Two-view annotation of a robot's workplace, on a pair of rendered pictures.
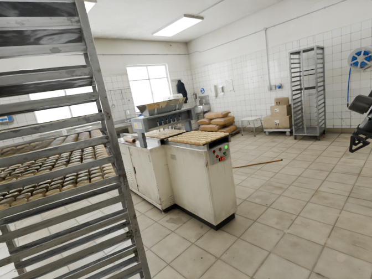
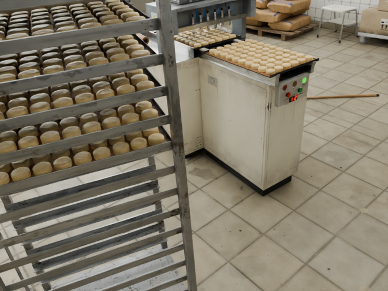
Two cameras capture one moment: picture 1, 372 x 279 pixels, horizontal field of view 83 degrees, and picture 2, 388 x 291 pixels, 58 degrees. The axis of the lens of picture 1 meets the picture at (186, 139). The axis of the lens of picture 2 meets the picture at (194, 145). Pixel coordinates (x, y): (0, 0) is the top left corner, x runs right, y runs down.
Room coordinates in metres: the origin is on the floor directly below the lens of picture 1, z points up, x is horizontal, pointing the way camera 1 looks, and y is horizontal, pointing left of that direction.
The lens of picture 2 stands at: (-0.03, 0.19, 1.61)
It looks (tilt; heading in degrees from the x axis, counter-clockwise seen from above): 32 degrees down; 4
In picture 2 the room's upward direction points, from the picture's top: 4 degrees counter-clockwise
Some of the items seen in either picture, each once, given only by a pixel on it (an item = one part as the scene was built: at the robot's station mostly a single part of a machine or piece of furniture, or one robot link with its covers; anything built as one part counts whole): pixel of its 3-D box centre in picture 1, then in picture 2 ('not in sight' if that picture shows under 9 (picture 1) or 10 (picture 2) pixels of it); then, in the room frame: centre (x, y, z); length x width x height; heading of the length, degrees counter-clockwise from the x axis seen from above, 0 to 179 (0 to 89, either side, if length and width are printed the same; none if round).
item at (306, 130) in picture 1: (308, 93); not in sight; (4.38, -2.69, 0.93); 0.64 x 0.51 x 1.78; 134
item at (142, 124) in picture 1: (165, 126); (202, 23); (2.57, 0.22, 1.01); 0.72 x 0.33 x 0.34; 126
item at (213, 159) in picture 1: (219, 153); (291, 89); (1.86, -0.29, 0.77); 0.24 x 0.04 x 0.14; 126
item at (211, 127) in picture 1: (211, 126); (267, 13); (5.94, -0.80, 0.32); 0.72 x 0.42 x 0.17; 45
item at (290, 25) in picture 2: (225, 129); (290, 21); (5.87, -1.17, 0.19); 0.72 x 0.42 x 0.15; 135
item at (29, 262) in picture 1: (78, 242); (90, 203); (1.12, 0.74, 0.60); 0.64 x 0.03 x 0.03; 113
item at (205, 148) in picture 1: (153, 139); (179, 43); (2.58, 0.40, 0.87); 2.01 x 0.03 x 0.07; 36
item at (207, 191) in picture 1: (199, 176); (248, 116); (2.16, -0.07, 0.45); 0.70 x 0.34 x 0.90; 36
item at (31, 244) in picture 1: (74, 229); (85, 187); (1.12, 0.74, 0.69); 0.64 x 0.03 x 0.03; 113
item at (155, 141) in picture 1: (137, 138); (149, 35); (2.84, 0.67, 0.88); 1.28 x 0.01 x 0.07; 36
